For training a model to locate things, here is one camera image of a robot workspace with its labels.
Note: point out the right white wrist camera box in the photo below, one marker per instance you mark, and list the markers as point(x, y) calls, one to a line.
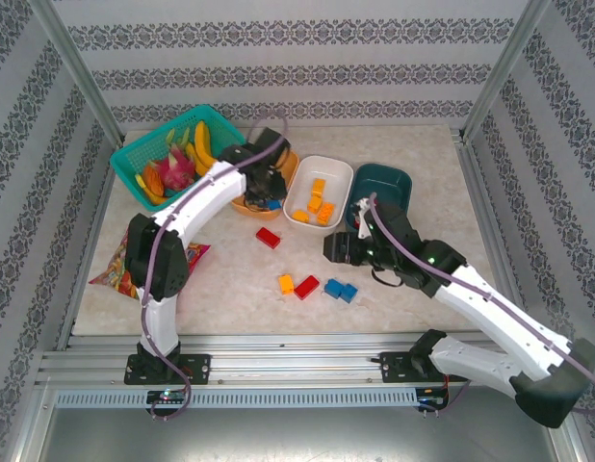
point(362, 220)

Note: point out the yellow toy fruit slice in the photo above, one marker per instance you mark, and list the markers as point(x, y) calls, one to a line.
point(155, 197)

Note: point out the small circuit board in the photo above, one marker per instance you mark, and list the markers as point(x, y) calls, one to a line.
point(432, 400)
point(166, 395)

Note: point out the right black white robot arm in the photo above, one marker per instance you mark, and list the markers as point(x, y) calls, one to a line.
point(495, 313)

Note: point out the white plastic container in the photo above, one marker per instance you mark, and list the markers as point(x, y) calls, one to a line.
point(326, 171)

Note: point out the orange plastic container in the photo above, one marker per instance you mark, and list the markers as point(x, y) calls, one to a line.
point(293, 166)

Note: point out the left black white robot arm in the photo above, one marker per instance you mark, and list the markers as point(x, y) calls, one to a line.
point(206, 197)

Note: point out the blue lego brick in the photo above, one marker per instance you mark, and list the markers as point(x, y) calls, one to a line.
point(333, 288)
point(275, 204)
point(349, 292)

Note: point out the dark teal plastic container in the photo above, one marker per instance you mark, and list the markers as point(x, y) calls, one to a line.
point(381, 185)

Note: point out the yellow lego brick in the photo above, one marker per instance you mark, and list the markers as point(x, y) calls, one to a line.
point(301, 216)
point(315, 203)
point(286, 284)

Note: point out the orange toy fruit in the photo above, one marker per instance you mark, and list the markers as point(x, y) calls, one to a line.
point(153, 180)

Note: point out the yellow toy banana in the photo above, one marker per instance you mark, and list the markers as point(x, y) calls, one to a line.
point(197, 162)
point(203, 144)

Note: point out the pink toy dragon fruit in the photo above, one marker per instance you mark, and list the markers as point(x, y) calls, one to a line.
point(174, 171)

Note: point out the aluminium side rail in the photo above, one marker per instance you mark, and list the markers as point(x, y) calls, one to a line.
point(475, 192)
point(91, 226)

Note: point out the teal plastic mesh basket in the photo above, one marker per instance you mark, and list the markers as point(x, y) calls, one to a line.
point(220, 126)

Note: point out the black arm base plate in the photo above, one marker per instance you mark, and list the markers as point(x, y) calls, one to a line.
point(199, 368)
point(394, 368)

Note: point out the aluminium frame post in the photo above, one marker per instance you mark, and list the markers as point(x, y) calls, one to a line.
point(507, 67)
point(76, 72)

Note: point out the colourful candy bag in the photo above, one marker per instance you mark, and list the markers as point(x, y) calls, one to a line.
point(112, 274)

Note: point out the orange lego brick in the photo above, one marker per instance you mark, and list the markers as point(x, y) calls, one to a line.
point(326, 214)
point(318, 187)

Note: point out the long red lego brick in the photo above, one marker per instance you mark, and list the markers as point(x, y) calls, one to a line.
point(268, 238)
point(305, 287)

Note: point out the aluminium mounting rail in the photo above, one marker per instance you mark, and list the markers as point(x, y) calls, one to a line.
point(297, 361)

